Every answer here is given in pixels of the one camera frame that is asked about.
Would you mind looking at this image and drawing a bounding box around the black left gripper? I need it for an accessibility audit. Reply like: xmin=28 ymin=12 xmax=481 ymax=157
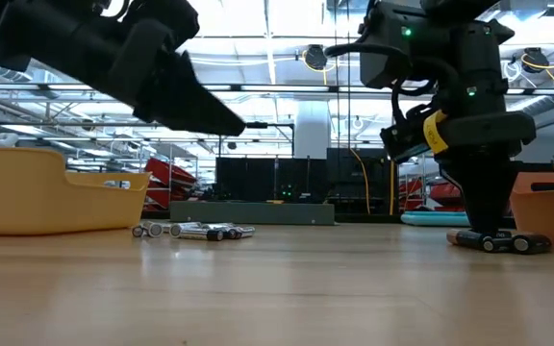
xmin=0 ymin=0 xmax=247 ymax=136

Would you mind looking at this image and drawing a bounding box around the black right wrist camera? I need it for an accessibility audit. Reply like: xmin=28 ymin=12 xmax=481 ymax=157
xmin=380 ymin=111 xmax=436 ymax=163

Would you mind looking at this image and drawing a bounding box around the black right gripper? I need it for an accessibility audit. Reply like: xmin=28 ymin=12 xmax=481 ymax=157
xmin=438 ymin=71 xmax=538 ymax=235

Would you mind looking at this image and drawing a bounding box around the red metal cart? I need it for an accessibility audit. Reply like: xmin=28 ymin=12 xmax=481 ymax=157
xmin=399 ymin=180 xmax=466 ymax=212
xmin=142 ymin=157 xmax=199 ymax=211

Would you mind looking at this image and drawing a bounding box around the yellow cable tag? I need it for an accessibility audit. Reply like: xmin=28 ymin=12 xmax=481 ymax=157
xmin=422 ymin=109 xmax=450 ymax=156

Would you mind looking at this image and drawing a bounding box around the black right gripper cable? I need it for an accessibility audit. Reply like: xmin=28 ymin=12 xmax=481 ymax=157
xmin=323 ymin=41 xmax=457 ymax=127

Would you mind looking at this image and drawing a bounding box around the blue calculator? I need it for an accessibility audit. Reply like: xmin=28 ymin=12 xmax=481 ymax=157
xmin=399 ymin=210 xmax=473 ymax=228

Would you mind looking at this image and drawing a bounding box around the black battery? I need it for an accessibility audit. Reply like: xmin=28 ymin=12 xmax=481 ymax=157
xmin=446 ymin=229 xmax=489 ymax=251
xmin=511 ymin=232 xmax=553 ymax=256
xmin=480 ymin=233 xmax=516 ymax=255

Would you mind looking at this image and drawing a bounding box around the black ceiling cable reel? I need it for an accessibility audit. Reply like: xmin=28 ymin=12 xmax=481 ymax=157
xmin=520 ymin=46 xmax=551 ymax=74
xmin=303 ymin=43 xmax=330 ymax=72

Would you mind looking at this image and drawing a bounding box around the yellow hanging cable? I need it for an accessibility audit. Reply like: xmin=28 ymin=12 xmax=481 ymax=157
xmin=389 ymin=161 xmax=396 ymax=216
xmin=350 ymin=147 xmax=372 ymax=215

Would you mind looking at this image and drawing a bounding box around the black distant station frame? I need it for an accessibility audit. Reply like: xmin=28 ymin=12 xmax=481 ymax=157
xmin=217 ymin=121 xmax=296 ymax=160

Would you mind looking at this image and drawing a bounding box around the black equipment rack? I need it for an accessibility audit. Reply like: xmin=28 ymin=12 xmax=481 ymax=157
xmin=326 ymin=147 xmax=399 ymax=216
xmin=214 ymin=157 xmax=329 ymax=204

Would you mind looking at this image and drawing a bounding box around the yellow plastic bin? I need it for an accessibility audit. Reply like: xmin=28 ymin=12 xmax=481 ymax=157
xmin=0 ymin=146 xmax=152 ymax=236

